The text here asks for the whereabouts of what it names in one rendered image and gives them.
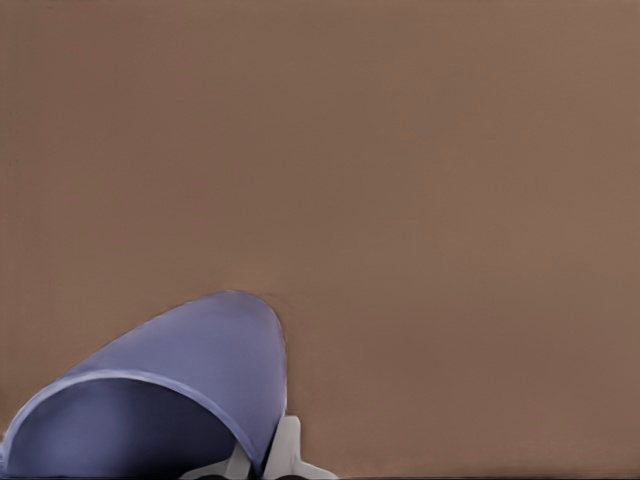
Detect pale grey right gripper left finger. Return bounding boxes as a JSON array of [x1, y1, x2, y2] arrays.
[[180, 445, 256, 479]]

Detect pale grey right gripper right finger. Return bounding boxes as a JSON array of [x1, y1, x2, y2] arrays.
[[261, 414, 339, 479]]

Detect blue cup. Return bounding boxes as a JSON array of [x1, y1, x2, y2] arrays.
[[0, 289, 292, 479]]

